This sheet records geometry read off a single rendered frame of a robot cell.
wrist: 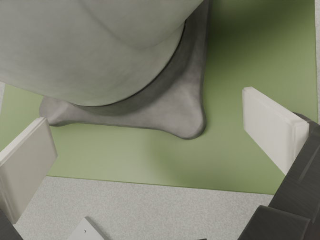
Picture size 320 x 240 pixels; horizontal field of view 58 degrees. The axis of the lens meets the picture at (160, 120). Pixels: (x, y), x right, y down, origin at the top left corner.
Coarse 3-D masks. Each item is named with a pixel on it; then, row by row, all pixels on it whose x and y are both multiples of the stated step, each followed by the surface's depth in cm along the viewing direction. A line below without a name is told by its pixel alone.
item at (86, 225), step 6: (84, 222) 120; (90, 222) 120; (78, 228) 121; (84, 228) 120; (90, 228) 119; (96, 228) 119; (72, 234) 121; (78, 234) 120; (84, 234) 119; (90, 234) 118; (96, 234) 117; (102, 234) 118
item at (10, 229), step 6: (0, 210) 10; (0, 216) 9; (0, 222) 9; (6, 222) 9; (0, 228) 9; (6, 228) 9; (12, 228) 9; (0, 234) 9; (6, 234) 9; (12, 234) 9; (18, 234) 8
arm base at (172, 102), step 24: (192, 24) 25; (192, 48) 25; (168, 72) 24; (192, 72) 26; (144, 96) 24; (168, 96) 26; (192, 96) 26; (48, 120) 31; (72, 120) 30; (96, 120) 29; (120, 120) 27; (144, 120) 27; (168, 120) 26; (192, 120) 26
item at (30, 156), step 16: (32, 128) 17; (48, 128) 19; (16, 144) 15; (32, 144) 16; (48, 144) 18; (0, 160) 13; (16, 160) 14; (32, 160) 16; (48, 160) 18; (0, 176) 13; (16, 176) 14; (32, 176) 16; (0, 192) 13; (16, 192) 14; (32, 192) 15; (0, 208) 13; (16, 208) 14
